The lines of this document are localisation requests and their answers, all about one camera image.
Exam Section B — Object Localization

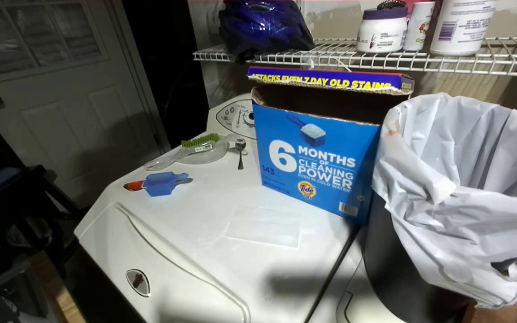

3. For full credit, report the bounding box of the blue bicycle helmet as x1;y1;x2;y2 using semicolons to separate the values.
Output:
217;0;317;59

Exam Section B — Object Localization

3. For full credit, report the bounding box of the white washing machine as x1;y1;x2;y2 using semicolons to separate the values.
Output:
71;91;362;323

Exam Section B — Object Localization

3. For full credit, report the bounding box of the blue detergent box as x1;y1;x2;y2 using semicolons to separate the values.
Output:
245;66;416;226

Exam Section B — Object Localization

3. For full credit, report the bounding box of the clear green plastic scoop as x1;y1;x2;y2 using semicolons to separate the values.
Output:
175;131;229;165

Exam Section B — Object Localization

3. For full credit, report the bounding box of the blue plastic scoop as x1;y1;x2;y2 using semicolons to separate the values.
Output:
139;168;193;199

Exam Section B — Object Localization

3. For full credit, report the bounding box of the black trash can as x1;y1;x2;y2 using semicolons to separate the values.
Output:
355;190;475;323

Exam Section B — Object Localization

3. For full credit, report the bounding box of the white jar purple lid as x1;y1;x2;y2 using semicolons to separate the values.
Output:
355;5;409;53

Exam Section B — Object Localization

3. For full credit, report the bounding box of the white panel door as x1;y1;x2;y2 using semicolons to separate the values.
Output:
0;0;170;210

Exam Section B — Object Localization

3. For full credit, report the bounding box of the white bottle pink cap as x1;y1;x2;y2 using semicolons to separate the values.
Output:
402;0;436;52

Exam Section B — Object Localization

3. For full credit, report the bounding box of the trash can with white bag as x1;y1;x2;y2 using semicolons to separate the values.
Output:
369;91;517;310

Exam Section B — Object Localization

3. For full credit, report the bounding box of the wooden board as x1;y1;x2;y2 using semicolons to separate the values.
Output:
30;249;87;323

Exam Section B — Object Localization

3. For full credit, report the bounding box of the large white jug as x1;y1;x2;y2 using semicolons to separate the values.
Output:
427;0;497;59

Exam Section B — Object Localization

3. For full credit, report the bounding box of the black cluttered cart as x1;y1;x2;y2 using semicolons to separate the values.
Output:
0;106;86;323

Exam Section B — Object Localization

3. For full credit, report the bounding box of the white wall switch plate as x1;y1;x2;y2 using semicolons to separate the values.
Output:
204;3;222;36

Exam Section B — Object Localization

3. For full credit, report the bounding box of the white wire shelf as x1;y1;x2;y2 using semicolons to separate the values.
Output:
192;27;517;79

